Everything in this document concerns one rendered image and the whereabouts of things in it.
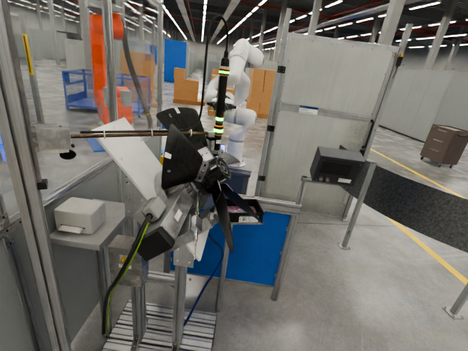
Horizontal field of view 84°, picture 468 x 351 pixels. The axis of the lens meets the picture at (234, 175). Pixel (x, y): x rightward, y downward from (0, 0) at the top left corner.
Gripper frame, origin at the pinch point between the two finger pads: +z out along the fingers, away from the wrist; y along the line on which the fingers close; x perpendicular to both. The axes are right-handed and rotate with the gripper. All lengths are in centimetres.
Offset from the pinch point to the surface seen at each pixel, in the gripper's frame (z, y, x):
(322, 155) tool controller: -29, -58, -23
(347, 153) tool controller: -35, -74, -22
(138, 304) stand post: 16, 32, -108
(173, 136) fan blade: 31.1, 11.4, -7.3
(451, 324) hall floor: -39, -193, -146
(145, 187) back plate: 23.0, 24.7, -32.8
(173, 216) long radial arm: 38, 8, -35
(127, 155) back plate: 18.6, 33.9, -21.8
